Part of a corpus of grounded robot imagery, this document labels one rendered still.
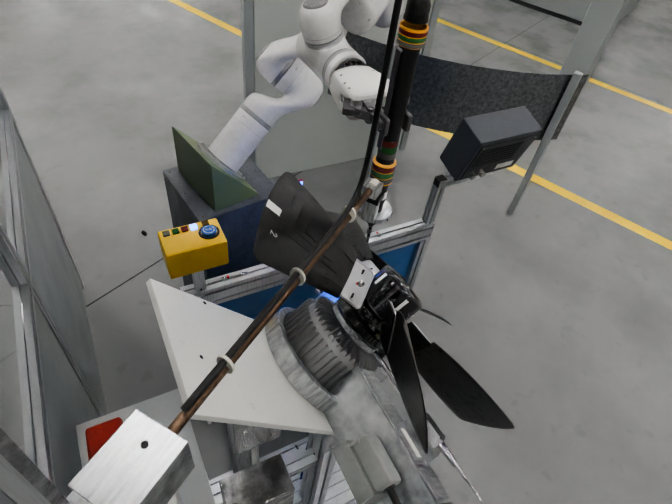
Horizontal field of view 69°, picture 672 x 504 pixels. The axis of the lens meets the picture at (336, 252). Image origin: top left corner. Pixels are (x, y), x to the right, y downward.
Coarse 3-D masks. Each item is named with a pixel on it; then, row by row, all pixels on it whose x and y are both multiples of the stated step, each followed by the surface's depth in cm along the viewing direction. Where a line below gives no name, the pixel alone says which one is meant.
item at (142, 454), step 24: (120, 432) 50; (144, 432) 50; (168, 432) 50; (96, 456) 48; (120, 456) 48; (144, 456) 48; (168, 456) 49; (72, 480) 46; (96, 480) 46; (120, 480) 47; (144, 480) 47; (168, 480) 49
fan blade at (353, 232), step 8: (336, 216) 128; (352, 224) 127; (344, 232) 121; (352, 232) 122; (360, 232) 124; (352, 240) 118; (360, 240) 120; (360, 248) 116; (368, 248) 117; (360, 256) 114; (368, 256) 114
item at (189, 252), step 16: (160, 240) 126; (176, 240) 127; (192, 240) 127; (208, 240) 128; (224, 240) 128; (176, 256) 124; (192, 256) 126; (208, 256) 129; (224, 256) 132; (176, 272) 128; (192, 272) 131
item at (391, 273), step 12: (396, 276) 105; (372, 288) 101; (384, 288) 99; (396, 288) 99; (408, 288) 108; (372, 300) 100; (384, 300) 99; (396, 300) 99; (408, 300) 99; (348, 312) 100; (360, 312) 102; (372, 312) 101; (384, 312) 99; (408, 312) 100; (360, 324) 99; (372, 324) 102; (372, 336) 100
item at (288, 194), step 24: (288, 192) 92; (264, 216) 85; (288, 216) 89; (312, 216) 94; (264, 240) 84; (288, 240) 88; (312, 240) 92; (336, 240) 96; (288, 264) 87; (336, 264) 95; (336, 288) 95
